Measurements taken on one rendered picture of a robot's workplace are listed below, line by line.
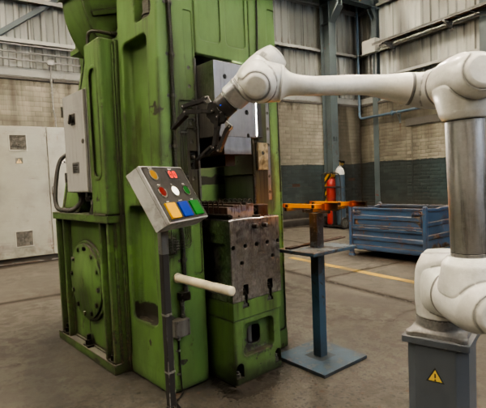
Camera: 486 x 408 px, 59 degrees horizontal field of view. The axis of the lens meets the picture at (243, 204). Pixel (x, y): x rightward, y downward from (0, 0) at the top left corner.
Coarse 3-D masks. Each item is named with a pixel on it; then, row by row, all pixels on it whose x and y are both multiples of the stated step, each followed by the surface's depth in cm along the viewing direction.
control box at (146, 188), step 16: (128, 176) 180; (144, 176) 177; (160, 176) 188; (144, 192) 178; (192, 192) 204; (144, 208) 178; (160, 208) 175; (160, 224) 175; (176, 224) 182; (192, 224) 202
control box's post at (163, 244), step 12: (168, 252) 196; (168, 264) 197; (168, 276) 197; (168, 288) 197; (168, 300) 197; (168, 312) 197; (168, 324) 197; (168, 336) 197; (168, 348) 197; (168, 360) 197; (168, 384) 198; (168, 396) 198
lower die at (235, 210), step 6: (204, 204) 258; (210, 204) 255; (216, 204) 252; (228, 204) 246; (234, 204) 242; (240, 204) 239; (246, 204) 242; (252, 204) 245; (210, 210) 243; (216, 210) 239; (222, 210) 235; (228, 210) 233; (234, 210) 236; (240, 210) 239; (246, 210) 242; (252, 210) 245; (234, 216) 236; (240, 216) 239; (246, 216) 242
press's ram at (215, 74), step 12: (216, 60) 226; (204, 72) 231; (216, 72) 226; (228, 72) 232; (204, 84) 232; (216, 84) 227; (216, 96) 227; (204, 108) 233; (252, 108) 244; (204, 120) 234; (228, 120) 232; (240, 120) 238; (252, 120) 244; (204, 132) 234; (240, 132) 238; (252, 132) 244
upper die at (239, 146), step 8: (200, 144) 246; (208, 144) 240; (224, 144) 231; (232, 144) 235; (240, 144) 238; (248, 144) 242; (200, 152) 246; (216, 152) 236; (224, 152) 231; (232, 152) 235; (240, 152) 238; (248, 152) 242
